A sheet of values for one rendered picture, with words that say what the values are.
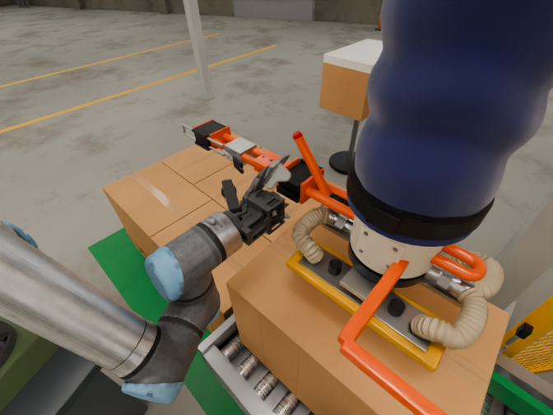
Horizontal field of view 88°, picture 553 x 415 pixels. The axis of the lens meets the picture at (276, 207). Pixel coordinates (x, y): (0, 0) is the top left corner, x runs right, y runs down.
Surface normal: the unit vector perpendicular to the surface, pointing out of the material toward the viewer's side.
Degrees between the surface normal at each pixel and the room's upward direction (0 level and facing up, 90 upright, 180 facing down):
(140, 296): 0
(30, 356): 90
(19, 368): 90
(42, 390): 0
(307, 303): 0
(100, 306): 58
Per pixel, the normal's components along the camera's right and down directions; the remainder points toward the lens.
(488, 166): 0.29, 0.40
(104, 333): 0.70, -0.08
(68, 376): -0.02, -0.73
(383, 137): -0.88, 0.11
